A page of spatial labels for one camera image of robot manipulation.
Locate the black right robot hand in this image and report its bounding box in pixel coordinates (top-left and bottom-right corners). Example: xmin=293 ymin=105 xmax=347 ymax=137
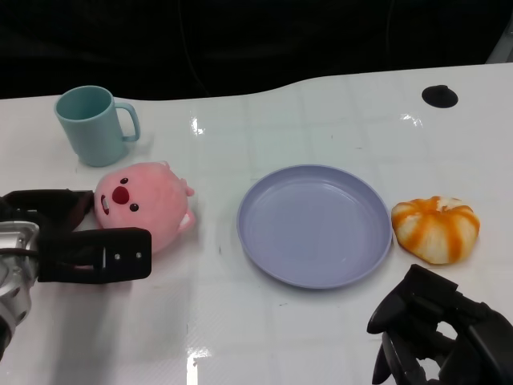
xmin=366 ymin=264 xmax=513 ymax=385

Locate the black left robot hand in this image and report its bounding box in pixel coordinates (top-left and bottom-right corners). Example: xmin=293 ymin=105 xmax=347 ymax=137
xmin=1 ymin=189 xmax=153 ymax=284

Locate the pink plush beaver doll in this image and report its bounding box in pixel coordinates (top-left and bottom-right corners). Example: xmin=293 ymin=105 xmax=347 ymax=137
xmin=74 ymin=160 xmax=197 ymax=269

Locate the lavender plastic plate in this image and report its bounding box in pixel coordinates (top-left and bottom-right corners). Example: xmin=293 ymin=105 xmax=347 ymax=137
xmin=236 ymin=164 xmax=393 ymax=290

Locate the orange striped white bun toy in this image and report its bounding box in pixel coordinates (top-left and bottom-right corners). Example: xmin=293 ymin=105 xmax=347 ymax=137
xmin=390 ymin=196 xmax=481 ymax=265

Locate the teal plastic mug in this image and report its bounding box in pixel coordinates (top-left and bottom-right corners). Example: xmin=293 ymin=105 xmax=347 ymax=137
xmin=54 ymin=85 xmax=141 ymax=168

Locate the black round table grommet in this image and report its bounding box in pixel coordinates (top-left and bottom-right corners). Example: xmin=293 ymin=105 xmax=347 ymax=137
xmin=421 ymin=84 xmax=458 ymax=108

